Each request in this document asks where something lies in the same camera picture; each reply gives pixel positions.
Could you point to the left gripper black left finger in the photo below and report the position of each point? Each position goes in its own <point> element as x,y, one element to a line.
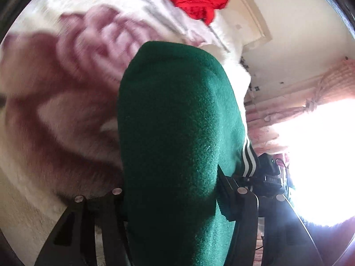
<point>72,240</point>

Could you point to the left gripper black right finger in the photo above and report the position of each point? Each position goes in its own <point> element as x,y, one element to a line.
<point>285,239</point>

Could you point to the green varsity jacket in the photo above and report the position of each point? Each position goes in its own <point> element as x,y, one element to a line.
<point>181,118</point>

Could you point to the pink window curtain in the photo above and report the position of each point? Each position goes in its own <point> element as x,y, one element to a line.
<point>334,85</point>

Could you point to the floral purple bed blanket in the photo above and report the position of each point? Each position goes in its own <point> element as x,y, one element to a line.
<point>61,65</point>

